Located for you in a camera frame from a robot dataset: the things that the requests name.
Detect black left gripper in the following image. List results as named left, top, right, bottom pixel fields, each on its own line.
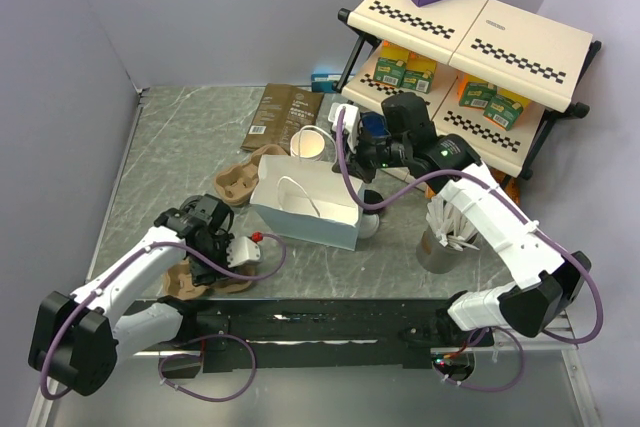
left=188, top=232, right=239, bottom=285

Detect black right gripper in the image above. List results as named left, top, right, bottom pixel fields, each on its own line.
left=332, top=122, right=411, bottom=183

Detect separated brown cup carrier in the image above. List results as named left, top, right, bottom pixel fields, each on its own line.
left=162, top=260, right=253, bottom=300

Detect black cup lid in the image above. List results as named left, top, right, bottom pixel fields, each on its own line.
left=364, top=189, right=384, bottom=213

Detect white plastic cup lids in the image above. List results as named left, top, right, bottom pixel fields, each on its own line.
left=358, top=213, right=380, bottom=239

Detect white paper cup stack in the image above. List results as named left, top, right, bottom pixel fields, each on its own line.
left=289, top=125, right=335, bottom=161

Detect light blue paper bag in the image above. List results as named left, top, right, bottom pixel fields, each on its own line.
left=250, top=155, right=362, bottom=251

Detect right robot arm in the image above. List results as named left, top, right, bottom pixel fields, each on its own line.
left=332, top=92, right=604, bottom=346

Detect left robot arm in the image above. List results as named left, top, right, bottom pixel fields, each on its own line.
left=28, top=194, right=234, bottom=400

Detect brown coffee bean bag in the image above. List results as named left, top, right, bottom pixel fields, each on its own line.
left=241, top=83, right=324, bottom=152

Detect blue chip bag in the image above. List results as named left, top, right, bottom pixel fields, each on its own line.
left=361, top=112, right=389, bottom=138

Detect brown pulp cup carrier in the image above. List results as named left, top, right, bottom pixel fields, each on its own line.
left=213, top=144, right=287, bottom=207

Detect green juice carton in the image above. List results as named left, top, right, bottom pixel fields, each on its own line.
left=483, top=95, right=524, bottom=131
left=401, top=68, right=434, bottom=94
left=373, top=57, right=406, bottom=87
left=458, top=81, right=498, bottom=109

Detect grey cup of stirrers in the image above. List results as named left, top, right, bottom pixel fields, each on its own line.
left=416, top=196, right=480, bottom=274

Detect blue R&O box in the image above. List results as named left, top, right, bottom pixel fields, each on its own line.
left=310, top=71, right=342, bottom=93

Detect orange snack bag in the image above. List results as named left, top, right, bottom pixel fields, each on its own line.
left=500, top=175, right=521, bottom=205

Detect cream checkered shelf rack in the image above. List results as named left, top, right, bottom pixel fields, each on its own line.
left=334, top=0, right=602, bottom=180

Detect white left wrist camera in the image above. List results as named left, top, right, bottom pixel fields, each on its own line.
left=226, top=236, right=263, bottom=269

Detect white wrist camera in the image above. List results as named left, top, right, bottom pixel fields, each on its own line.
left=328, top=102, right=361, bottom=152
left=226, top=236, right=263, bottom=269

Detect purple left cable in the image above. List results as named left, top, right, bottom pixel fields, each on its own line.
left=38, top=231, right=289, bottom=402

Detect purple cable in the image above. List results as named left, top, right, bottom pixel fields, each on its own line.
left=38, top=231, right=289, bottom=402
left=333, top=104, right=605, bottom=393

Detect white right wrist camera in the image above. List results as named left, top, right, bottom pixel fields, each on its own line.
left=328, top=102, right=361, bottom=152

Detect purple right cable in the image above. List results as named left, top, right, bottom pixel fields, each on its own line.
left=333, top=104, right=605, bottom=393

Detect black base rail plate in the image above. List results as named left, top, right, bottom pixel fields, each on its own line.
left=127, top=296, right=469, bottom=373

